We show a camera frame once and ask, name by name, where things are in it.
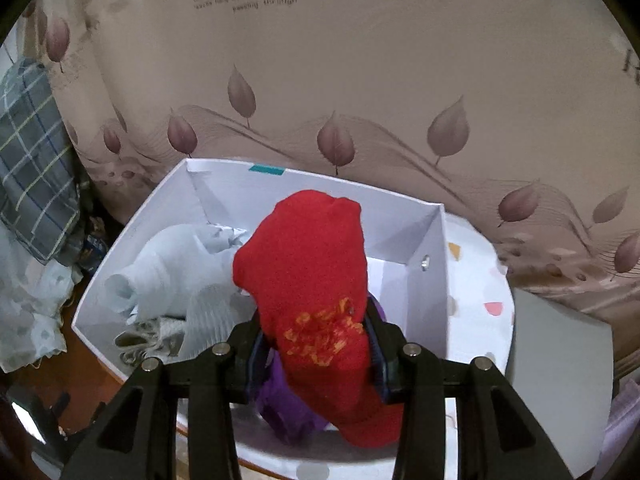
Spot purple underwear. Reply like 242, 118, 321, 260
255, 295, 388, 446

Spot white shoe box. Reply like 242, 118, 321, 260
71, 157, 448, 461

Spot pale blue underwear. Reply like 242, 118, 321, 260
103, 224, 248, 321

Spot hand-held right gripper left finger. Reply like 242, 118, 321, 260
62, 310, 273, 480

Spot white patterned cover cloth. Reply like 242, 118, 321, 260
235, 212, 516, 480

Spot red underwear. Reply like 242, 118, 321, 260
232, 190, 406, 448

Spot white sheer cloth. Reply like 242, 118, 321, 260
0, 220, 83, 373

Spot white lace cloth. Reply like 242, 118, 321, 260
114, 317, 188, 366

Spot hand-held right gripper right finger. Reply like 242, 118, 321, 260
364, 305, 576, 480

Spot beige leaf print curtain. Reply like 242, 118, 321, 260
20, 0, 640, 341

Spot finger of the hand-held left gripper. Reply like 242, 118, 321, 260
7, 385, 71, 461

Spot blue plastic packet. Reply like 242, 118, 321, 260
80, 217, 108, 273

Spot grey mattress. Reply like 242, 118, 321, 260
450, 287, 616, 480

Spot pale lilac cloth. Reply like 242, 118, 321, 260
600, 380, 640, 480

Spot grey plaid cloth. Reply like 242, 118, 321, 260
0, 57, 86, 266

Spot grey ribbed knit cloth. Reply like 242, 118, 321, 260
182, 284, 261, 358

